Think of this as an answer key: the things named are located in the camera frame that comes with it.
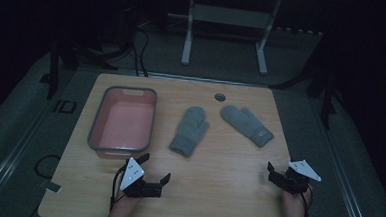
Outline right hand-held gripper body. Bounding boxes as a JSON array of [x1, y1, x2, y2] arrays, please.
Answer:
[[267, 158, 323, 197]]

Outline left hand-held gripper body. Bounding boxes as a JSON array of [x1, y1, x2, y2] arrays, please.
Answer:
[[118, 156, 164, 200]]

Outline pink basin with gray rim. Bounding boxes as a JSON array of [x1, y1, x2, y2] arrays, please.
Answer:
[[85, 84, 159, 162]]

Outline gray mitten with label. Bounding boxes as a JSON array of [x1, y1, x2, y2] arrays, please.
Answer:
[[217, 104, 277, 149]]

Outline plain gray mitten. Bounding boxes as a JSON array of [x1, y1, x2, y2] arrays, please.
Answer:
[[167, 103, 211, 159]]

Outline person's right hand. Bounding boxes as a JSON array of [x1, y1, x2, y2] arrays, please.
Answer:
[[280, 184, 313, 217]]

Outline person's left hand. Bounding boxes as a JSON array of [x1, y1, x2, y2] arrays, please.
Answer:
[[109, 187, 143, 217]]

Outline gray flat tag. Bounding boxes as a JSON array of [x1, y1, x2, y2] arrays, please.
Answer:
[[38, 179, 63, 195]]

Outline black tripod stand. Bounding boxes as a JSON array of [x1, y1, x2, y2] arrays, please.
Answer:
[[269, 57, 343, 131], [45, 35, 121, 105]]

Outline white metal stand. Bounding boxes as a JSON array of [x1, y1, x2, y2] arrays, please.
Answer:
[[164, 0, 284, 77]]

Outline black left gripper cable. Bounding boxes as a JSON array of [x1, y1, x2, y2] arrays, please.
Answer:
[[108, 165, 128, 213]]

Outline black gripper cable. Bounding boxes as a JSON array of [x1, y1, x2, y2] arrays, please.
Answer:
[[108, 165, 128, 213], [302, 183, 315, 217]]

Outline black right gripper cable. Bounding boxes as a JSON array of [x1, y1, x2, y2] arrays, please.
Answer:
[[302, 183, 315, 217]]

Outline black looped cable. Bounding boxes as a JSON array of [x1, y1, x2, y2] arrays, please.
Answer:
[[33, 152, 61, 180]]

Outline black floor cables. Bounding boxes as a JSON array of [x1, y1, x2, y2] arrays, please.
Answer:
[[128, 24, 152, 78]]

